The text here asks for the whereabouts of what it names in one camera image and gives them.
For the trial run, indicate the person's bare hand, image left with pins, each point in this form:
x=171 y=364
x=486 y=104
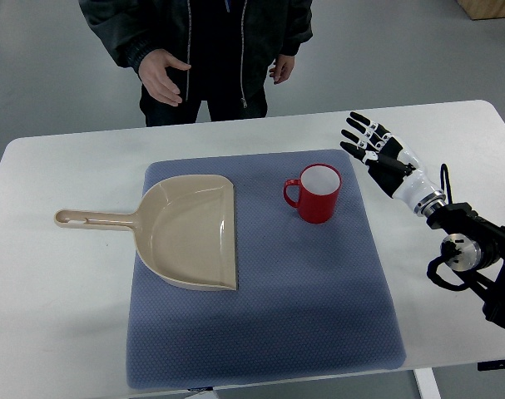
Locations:
x=154 y=77

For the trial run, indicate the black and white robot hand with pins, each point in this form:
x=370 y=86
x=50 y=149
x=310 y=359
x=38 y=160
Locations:
x=393 y=166

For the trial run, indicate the person's bare hand, image right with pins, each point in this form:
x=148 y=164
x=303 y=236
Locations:
x=282 y=68

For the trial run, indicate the red cup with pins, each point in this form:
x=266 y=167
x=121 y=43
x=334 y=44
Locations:
x=314 y=194

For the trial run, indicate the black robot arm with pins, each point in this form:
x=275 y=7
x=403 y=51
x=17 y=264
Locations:
x=472 y=256

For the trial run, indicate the beige plastic dustpan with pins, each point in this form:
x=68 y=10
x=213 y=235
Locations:
x=183 y=228

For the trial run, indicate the person in black jacket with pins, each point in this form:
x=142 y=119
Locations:
x=230 y=45

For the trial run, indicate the blue-grey textured mat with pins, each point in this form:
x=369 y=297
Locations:
x=312 y=298

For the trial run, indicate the wooden box corner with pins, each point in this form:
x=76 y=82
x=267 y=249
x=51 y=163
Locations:
x=483 y=9

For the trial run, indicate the black table control panel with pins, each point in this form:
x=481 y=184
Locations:
x=491 y=366

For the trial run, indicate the white table leg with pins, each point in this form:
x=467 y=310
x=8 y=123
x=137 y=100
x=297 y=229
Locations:
x=426 y=383

